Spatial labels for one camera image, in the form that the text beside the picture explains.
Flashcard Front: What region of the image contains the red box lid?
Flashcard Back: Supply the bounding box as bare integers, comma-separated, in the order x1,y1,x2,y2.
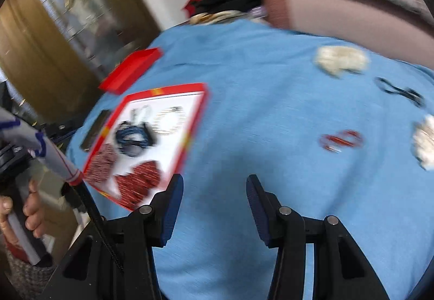
98,47,163,95

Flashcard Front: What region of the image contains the red tray with white base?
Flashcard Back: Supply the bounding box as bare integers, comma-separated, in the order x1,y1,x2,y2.
82,82,209,212

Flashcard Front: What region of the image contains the white dotted scrunchie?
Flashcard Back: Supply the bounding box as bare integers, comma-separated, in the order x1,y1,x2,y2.
411,115,434,172

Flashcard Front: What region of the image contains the dark blue claw clip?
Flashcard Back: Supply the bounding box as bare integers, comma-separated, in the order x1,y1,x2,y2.
115,122,158,158

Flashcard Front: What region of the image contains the person's left hand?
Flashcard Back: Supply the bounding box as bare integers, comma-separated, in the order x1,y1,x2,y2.
0,181,47,253

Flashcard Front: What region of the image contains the red dotted scrunchie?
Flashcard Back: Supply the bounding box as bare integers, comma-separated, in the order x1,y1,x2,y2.
115,160,162,207

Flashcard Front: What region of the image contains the beige floral cloth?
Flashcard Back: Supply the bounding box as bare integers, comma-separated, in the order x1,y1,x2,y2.
188,10,245,27

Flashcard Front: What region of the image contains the black looped hair tie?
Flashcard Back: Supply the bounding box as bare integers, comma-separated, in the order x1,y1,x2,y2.
375,77,426,107

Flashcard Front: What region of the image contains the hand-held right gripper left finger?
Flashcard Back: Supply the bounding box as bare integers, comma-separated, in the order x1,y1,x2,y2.
41,173,185,300

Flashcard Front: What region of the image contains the black oval hair tie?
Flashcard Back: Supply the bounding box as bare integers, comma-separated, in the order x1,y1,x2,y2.
130,105,153,124

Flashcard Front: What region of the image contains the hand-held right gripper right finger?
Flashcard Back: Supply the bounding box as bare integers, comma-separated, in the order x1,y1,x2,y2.
246,174,390,300

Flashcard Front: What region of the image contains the pink bolster cushion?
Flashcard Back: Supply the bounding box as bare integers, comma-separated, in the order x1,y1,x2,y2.
263,0,434,50

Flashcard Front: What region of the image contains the black cable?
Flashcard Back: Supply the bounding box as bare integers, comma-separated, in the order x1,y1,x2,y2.
61,181,123,270

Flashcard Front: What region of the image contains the blue fleece blanket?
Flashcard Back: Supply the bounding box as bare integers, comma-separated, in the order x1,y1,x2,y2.
64,18,434,300

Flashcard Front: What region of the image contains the cream fluffy scrunchie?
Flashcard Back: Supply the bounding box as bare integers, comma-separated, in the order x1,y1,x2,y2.
314,45,371,78

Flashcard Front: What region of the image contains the red hair tie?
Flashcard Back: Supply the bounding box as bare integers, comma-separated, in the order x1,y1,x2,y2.
319,130,364,153

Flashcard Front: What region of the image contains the pearl bracelet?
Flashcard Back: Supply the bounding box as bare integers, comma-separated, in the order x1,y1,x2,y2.
152,106,185,135

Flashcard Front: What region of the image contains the pink patterned scrunchie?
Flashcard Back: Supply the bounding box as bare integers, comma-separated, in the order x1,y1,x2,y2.
83,143,119,185

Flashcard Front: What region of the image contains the wooden glass cabinet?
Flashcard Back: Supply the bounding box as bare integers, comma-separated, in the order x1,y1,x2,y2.
0,0,160,124

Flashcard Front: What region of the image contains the person's left forearm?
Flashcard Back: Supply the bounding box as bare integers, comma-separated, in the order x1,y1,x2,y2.
0,239,56,300

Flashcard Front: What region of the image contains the black rectangular case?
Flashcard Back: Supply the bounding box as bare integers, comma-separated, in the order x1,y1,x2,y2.
80,109,112,152

